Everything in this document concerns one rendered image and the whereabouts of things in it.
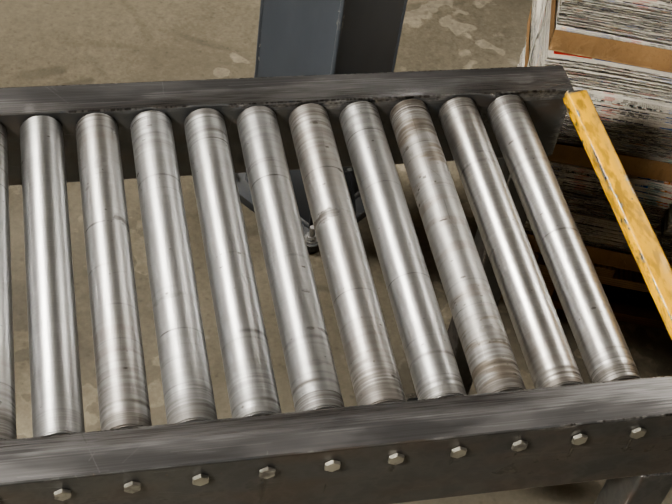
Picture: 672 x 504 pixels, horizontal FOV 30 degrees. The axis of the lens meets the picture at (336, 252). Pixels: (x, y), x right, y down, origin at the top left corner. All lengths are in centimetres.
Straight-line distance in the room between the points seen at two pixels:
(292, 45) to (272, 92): 69
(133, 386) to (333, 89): 51
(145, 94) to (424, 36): 152
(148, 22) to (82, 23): 15
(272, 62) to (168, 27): 66
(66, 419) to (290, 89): 55
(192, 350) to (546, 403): 37
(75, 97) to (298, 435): 54
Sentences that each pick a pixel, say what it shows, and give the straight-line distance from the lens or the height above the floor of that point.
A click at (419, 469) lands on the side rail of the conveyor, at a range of 130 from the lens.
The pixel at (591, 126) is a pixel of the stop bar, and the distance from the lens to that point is 159.
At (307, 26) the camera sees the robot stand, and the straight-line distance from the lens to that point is 220.
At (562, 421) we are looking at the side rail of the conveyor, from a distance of 130.
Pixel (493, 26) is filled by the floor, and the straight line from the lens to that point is 308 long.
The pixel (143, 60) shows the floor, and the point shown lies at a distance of 284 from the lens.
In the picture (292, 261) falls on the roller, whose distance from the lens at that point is 137.
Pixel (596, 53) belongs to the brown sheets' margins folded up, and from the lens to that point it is 204.
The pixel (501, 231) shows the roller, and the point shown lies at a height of 80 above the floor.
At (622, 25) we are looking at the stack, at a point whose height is 68.
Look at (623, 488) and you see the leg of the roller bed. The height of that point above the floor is 63.
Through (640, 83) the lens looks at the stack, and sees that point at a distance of 208.
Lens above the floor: 183
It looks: 48 degrees down
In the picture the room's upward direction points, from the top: 10 degrees clockwise
